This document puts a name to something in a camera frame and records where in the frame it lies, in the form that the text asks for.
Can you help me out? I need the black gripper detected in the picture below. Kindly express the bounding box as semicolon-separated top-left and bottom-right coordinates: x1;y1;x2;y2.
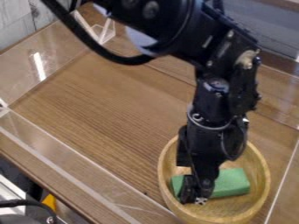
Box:
176;110;248;205

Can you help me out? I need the green rectangular block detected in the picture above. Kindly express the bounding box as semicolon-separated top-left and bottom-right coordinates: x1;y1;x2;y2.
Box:
171;168;250;200

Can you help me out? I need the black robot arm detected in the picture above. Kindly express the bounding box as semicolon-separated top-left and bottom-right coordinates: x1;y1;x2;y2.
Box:
89;0;260;204

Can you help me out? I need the light wooden bowl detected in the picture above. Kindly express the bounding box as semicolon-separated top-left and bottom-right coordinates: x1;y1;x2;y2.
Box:
158;136;271;224

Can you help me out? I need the clear acrylic front wall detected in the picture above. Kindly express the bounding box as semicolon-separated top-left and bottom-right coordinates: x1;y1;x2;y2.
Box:
0;101;182;224

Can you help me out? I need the black cable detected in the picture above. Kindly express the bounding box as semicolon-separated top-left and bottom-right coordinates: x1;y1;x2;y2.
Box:
40;0;156;67

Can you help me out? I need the clear acrylic corner bracket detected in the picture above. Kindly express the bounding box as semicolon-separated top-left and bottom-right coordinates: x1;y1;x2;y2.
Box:
72;10;116;45

